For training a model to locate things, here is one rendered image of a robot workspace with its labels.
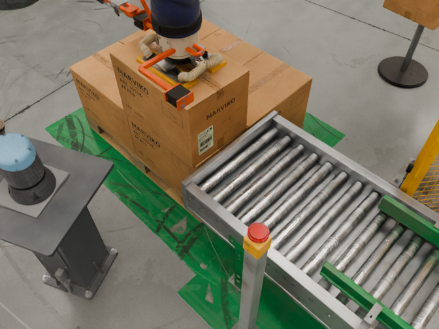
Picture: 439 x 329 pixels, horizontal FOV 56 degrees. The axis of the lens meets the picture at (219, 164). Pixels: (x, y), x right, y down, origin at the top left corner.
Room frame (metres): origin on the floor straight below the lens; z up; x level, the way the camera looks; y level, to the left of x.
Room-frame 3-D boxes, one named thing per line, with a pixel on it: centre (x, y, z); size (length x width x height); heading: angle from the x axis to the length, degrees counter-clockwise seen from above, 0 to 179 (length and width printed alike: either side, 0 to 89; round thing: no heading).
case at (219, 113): (1.68, 0.20, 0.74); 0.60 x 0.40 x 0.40; 43
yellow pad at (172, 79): (1.60, 0.25, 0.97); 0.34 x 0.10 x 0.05; 44
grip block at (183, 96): (1.27, 0.16, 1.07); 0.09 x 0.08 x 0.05; 134
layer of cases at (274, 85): (2.11, 0.19, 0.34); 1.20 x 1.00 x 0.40; 45
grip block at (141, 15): (1.85, 0.35, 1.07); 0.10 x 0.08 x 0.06; 134
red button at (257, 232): (0.66, -0.12, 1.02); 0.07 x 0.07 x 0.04
